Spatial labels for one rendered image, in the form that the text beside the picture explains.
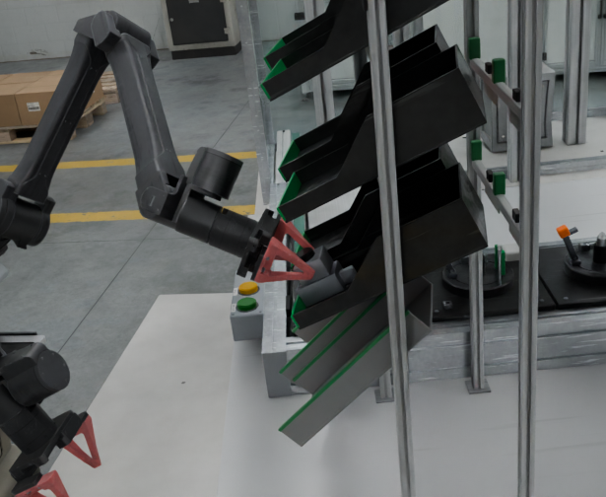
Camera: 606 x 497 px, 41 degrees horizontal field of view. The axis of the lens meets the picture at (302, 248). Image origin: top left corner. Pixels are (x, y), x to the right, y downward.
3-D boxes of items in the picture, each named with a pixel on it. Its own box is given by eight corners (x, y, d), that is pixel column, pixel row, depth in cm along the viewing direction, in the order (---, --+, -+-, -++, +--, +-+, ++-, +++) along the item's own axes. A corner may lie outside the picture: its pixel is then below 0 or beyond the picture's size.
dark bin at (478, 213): (299, 330, 110) (270, 288, 108) (312, 285, 121) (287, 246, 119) (488, 247, 100) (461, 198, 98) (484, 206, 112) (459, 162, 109)
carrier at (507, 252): (428, 326, 152) (425, 267, 146) (410, 269, 173) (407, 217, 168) (556, 314, 151) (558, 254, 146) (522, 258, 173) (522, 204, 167)
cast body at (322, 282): (305, 308, 114) (280, 268, 112) (310, 293, 118) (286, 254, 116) (357, 284, 111) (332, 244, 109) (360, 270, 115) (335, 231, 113)
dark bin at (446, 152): (298, 280, 123) (272, 241, 121) (309, 244, 135) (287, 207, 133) (464, 202, 114) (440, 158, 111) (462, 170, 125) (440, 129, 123)
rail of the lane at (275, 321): (268, 397, 152) (260, 349, 147) (274, 216, 232) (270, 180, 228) (297, 394, 152) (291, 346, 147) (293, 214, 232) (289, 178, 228)
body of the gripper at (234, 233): (278, 211, 116) (231, 191, 116) (262, 243, 107) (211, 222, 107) (264, 248, 119) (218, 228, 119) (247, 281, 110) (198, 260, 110)
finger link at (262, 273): (327, 240, 114) (266, 214, 114) (319, 263, 108) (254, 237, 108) (311, 277, 117) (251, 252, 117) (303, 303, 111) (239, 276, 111)
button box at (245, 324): (234, 342, 164) (229, 316, 161) (238, 293, 183) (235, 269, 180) (267, 338, 164) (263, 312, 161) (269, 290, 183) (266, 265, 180)
